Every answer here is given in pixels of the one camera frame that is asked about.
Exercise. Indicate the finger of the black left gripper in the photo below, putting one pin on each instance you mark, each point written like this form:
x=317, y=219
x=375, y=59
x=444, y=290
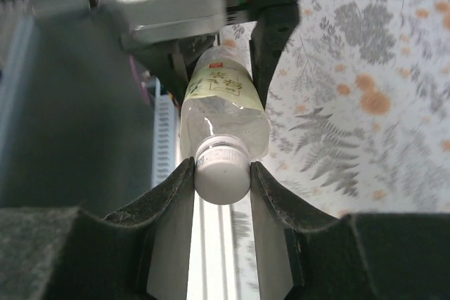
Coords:
x=175, y=75
x=270, y=40

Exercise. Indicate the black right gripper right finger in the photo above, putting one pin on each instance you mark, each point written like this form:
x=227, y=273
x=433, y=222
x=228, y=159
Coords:
x=351, y=261

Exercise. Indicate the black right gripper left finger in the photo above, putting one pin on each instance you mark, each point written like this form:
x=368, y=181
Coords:
x=88, y=261

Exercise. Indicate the pale green tea label bottle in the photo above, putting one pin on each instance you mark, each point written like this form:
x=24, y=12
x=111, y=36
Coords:
x=221, y=103

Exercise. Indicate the white bottle cap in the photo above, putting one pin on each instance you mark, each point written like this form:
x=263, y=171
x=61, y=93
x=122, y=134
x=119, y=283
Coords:
x=221, y=180

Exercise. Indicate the floral patterned tablecloth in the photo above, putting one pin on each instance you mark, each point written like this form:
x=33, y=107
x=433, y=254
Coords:
x=351, y=103

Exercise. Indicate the grey metal sheet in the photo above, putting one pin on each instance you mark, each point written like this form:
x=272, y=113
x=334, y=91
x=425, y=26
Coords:
x=70, y=121

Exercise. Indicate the aluminium front frame rail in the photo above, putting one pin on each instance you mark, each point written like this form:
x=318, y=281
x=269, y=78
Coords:
x=218, y=244

